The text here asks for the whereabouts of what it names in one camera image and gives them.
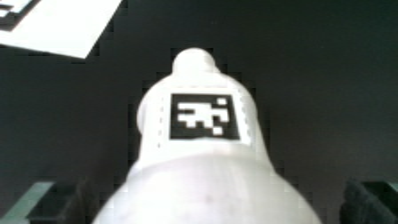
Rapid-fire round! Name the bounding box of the white lamp bulb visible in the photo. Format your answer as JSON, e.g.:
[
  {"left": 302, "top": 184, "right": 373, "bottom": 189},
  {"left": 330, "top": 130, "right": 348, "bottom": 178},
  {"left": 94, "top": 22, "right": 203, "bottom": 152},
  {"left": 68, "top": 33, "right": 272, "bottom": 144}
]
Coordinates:
[{"left": 92, "top": 48, "right": 322, "bottom": 224}]

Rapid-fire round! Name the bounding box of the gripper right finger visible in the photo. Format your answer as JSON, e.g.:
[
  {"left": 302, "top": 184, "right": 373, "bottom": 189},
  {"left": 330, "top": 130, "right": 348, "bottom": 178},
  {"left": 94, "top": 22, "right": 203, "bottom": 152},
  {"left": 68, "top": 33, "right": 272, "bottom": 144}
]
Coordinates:
[{"left": 339, "top": 179, "right": 398, "bottom": 224}]

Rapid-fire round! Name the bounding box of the white marker sheet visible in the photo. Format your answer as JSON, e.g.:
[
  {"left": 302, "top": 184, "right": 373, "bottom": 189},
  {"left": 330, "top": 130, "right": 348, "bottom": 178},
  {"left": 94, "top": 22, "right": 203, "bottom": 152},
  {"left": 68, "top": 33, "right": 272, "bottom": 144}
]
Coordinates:
[{"left": 0, "top": 0, "right": 123, "bottom": 59}]

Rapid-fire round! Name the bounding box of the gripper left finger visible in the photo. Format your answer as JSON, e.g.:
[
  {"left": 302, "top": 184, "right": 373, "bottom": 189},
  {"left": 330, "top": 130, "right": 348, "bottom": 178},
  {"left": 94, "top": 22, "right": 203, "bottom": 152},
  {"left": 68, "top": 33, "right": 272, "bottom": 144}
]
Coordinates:
[{"left": 0, "top": 181, "right": 78, "bottom": 224}]

